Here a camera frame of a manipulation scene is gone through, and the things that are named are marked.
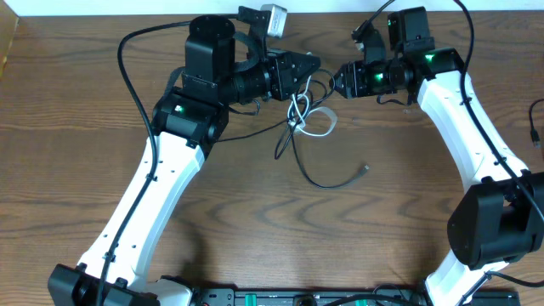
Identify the white cable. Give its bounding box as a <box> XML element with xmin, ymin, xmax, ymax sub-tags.
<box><xmin>286</xmin><ymin>51</ymin><xmax>338</xmax><ymax>139</ymax></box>

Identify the thick black cable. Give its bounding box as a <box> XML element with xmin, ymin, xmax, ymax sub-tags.
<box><xmin>216</xmin><ymin>67</ymin><xmax>370</xmax><ymax>190</ymax></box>

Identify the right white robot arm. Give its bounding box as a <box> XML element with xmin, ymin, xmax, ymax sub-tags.
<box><xmin>331</xmin><ymin>7</ymin><xmax>543</xmax><ymax>305</ymax></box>

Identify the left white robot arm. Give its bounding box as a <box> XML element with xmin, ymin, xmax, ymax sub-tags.
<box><xmin>48</xmin><ymin>5</ymin><xmax>320</xmax><ymax>305</ymax></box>

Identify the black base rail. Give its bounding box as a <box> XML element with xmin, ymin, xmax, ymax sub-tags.
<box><xmin>186</xmin><ymin>283</ymin><xmax>522</xmax><ymax>306</ymax></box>

